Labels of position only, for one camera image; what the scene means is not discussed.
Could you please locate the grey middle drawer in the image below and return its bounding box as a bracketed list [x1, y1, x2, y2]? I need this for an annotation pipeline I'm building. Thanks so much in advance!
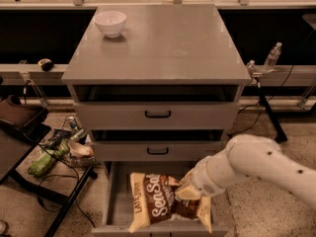
[92, 129, 225, 162]

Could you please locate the clear plastic water bottle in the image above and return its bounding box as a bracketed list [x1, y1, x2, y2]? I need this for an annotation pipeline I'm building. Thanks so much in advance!
[264, 42, 282, 72]

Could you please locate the small bowl on floor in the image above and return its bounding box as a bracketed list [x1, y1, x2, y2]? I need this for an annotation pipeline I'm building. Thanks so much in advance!
[68, 141, 93, 158]

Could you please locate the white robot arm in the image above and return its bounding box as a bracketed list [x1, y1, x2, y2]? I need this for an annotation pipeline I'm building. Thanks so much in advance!
[175, 134, 316, 209]

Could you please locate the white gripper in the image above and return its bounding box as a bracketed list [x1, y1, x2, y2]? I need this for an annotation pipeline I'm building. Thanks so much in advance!
[175, 156, 228, 200]

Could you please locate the dark brown tray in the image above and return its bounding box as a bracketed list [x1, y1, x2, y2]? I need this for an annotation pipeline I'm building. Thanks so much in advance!
[0, 95, 48, 137]

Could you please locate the grey top drawer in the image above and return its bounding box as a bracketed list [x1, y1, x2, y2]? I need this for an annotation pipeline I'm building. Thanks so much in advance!
[74, 85, 239, 130]

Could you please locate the soda can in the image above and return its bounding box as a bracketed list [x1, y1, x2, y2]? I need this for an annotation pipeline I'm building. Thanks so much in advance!
[66, 116, 79, 131]

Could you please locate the grey bottom drawer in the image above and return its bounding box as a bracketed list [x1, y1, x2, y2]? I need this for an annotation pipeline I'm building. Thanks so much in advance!
[92, 161, 228, 237]

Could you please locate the brown sea salt chip bag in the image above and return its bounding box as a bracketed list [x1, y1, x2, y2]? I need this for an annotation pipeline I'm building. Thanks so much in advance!
[128, 173, 212, 233]

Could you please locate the green chip bag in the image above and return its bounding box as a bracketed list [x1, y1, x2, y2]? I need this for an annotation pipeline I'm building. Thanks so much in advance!
[28, 139, 69, 177]

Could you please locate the small black yellow device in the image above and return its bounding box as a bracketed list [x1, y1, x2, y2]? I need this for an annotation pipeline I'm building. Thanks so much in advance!
[38, 58, 54, 72]

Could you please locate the grey drawer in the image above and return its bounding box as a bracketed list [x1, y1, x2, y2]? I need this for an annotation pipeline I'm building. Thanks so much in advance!
[74, 85, 239, 130]
[92, 129, 225, 162]
[92, 161, 228, 237]

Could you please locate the black tripod stand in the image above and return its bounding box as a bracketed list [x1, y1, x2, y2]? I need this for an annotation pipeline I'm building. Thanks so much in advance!
[246, 60, 289, 144]

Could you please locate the black side table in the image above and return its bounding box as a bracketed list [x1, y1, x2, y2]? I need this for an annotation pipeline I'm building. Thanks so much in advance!
[0, 123, 98, 237]

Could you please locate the black cable on floor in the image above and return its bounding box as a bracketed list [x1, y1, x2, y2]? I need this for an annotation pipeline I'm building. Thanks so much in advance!
[37, 143, 97, 229]

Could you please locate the white ceramic bowl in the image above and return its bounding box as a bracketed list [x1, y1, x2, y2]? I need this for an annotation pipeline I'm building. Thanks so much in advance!
[94, 11, 127, 38]

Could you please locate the grey drawer cabinet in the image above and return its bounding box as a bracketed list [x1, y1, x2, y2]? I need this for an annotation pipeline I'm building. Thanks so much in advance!
[60, 3, 253, 170]

